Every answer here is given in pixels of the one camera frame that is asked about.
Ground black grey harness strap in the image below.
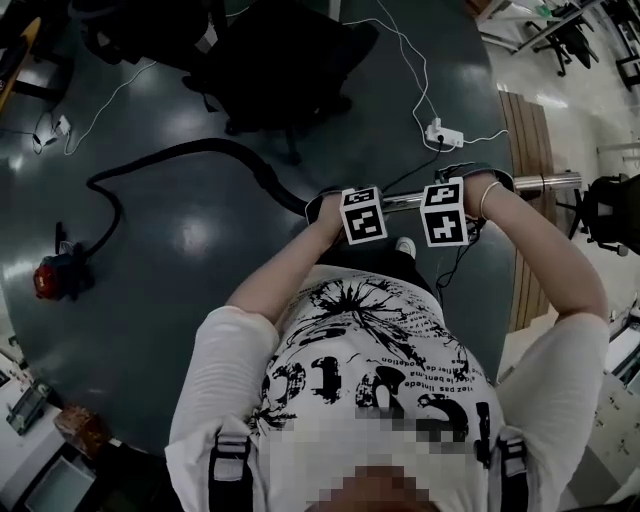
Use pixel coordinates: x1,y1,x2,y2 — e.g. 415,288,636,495
208,428,255,512
496,424,532,512

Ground person's right forearm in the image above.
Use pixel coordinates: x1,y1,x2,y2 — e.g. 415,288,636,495
472,182,610,322

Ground yellow black tool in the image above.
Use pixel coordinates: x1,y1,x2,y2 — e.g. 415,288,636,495
0,16,42,114

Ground black power cable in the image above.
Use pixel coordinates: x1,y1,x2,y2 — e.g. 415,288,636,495
381,141,445,195

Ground black vacuum hose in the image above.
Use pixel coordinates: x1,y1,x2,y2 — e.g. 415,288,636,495
86,137,324,257

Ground silver metal vacuum tube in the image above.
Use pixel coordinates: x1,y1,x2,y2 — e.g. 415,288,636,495
382,171,585,209

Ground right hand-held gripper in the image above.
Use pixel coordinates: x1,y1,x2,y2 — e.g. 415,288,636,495
418,163,515,249

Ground red canister vacuum cleaner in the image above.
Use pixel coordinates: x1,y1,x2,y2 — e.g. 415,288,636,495
31,222,97,303

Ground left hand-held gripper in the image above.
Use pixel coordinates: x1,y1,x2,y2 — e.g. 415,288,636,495
303,185,391,247

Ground white power strip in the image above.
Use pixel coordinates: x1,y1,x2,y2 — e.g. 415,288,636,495
423,117,465,151

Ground person's left forearm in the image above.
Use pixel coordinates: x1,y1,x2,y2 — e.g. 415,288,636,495
224,197,347,332

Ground white power strip cable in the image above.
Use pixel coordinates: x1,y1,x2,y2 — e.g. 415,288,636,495
339,0,444,126

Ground black office chair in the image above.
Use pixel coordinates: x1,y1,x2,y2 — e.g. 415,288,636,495
553,172,640,257
531,13,601,77
180,0,382,167

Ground plastic bag with brown contents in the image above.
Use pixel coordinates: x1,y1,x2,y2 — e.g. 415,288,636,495
52,402,110,460

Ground thin white cable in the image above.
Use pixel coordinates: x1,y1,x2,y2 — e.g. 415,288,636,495
462,128,510,147

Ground thin wrist bracelet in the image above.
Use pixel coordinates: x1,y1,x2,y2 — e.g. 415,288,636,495
478,180,504,222

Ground grey wheeled cart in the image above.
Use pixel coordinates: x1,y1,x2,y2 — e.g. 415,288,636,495
3,378,52,437

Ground wooden slatted ramp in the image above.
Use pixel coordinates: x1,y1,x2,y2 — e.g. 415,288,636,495
496,88,560,332

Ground black trousers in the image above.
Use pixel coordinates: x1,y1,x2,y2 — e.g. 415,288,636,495
323,243,437,297

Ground pile of black gear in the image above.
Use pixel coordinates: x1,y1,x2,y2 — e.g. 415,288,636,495
74,0,214,67

